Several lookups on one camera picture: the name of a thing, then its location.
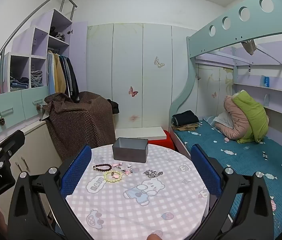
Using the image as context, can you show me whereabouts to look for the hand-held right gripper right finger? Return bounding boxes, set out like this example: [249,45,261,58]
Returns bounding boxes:
[190,144,275,240]

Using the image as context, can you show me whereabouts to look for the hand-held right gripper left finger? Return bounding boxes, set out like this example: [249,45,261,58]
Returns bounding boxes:
[7,144,93,240]

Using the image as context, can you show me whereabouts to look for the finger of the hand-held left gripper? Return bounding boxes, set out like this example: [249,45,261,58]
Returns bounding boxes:
[0,129,26,161]

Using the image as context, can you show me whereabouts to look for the dark red bead bracelet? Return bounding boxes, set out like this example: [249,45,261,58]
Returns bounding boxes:
[92,164,113,172]

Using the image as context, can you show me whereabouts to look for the pale yellow bead bracelet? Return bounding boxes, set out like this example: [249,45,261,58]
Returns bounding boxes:
[103,170,123,183]

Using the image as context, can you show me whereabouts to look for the silver chain jewelry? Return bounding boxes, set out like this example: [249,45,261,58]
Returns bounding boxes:
[143,170,163,179]

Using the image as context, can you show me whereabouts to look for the grey metal tin box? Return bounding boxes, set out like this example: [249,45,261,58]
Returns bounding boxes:
[112,137,149,164]

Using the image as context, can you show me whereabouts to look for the mint green drawer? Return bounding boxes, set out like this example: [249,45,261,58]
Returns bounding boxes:
[0,90,24,134]
[21,85,50,121]

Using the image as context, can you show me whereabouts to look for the brown dotted cloth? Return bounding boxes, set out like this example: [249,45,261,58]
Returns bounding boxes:
[42,91,116,161]

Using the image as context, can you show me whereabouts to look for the teal printed bedsheet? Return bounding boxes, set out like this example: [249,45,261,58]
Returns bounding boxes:
[173,116,282,240]

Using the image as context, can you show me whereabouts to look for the folded tan clothes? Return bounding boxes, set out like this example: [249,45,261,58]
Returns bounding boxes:
[172,122,204,131]

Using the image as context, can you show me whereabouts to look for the white pillow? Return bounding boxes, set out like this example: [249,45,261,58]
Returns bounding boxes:
[213,111,234,131]

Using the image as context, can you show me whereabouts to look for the folded jeans stack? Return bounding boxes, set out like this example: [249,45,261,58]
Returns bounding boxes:
[9,76,30,92]

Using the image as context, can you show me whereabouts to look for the folded black clothes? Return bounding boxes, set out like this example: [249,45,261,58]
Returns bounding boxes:
[172,110,200,126]

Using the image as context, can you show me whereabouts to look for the folded grey blue clothes stack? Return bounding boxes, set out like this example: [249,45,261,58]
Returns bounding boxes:
[31,70,43,88]

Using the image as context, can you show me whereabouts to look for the round table, checked cloth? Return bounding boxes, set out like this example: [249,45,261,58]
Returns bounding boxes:
[66,144,210,240]

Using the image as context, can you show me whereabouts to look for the green quilt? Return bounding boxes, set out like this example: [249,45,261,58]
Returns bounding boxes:
[232,91,270,144]

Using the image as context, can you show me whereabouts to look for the black garment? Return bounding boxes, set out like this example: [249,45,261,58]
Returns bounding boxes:
[109,100,120,115]

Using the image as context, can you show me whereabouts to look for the white flat board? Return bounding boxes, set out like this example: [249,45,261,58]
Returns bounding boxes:
[115,127,167,139]

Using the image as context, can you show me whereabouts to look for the row of hanging clothes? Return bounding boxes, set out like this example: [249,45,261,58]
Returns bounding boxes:
[47,50,79,103]

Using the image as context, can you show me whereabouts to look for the purple white stair shelf cabinet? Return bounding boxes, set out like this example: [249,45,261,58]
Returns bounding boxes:
[0,9,89,100]

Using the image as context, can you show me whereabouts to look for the dark folded clothes pile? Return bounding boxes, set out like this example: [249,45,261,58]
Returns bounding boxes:
[50,26,66,41]

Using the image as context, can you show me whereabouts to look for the white wardrobe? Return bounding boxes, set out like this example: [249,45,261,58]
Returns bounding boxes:
[86,22,199,131]

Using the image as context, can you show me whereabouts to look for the beige butterfly sticker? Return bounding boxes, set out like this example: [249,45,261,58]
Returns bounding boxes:
[154,56,165,69]

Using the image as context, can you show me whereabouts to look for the beige hanging cloth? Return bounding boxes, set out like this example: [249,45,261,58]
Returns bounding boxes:
[241,39,256,55]

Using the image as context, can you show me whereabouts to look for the grey metal handrail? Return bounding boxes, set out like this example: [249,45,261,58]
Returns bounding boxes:
[0,0,78,72]

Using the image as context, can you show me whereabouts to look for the purple bed wall shelf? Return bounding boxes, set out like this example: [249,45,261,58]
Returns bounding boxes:
[232,80,282,120]

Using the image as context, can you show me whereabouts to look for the mint green bunk bed frame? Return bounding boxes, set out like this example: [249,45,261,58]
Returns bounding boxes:
[168,0,282,157]

